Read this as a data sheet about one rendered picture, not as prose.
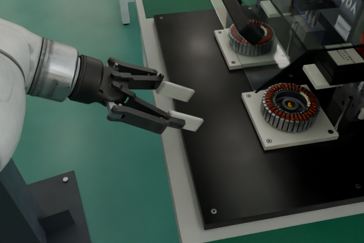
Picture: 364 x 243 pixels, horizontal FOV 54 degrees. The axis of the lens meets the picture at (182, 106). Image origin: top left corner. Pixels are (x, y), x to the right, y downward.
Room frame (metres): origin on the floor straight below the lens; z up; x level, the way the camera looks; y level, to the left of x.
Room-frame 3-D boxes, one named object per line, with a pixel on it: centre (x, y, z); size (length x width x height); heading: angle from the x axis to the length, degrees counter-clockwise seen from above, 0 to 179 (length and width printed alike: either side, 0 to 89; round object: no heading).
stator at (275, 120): (0.51, -0.22, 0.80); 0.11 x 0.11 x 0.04
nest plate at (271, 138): (0.51, -0.22, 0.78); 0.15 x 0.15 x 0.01; 11
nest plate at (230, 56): (0.74, -0.17, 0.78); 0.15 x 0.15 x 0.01; 11
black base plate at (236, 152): (0.63, -0.21, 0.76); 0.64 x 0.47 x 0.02; 11
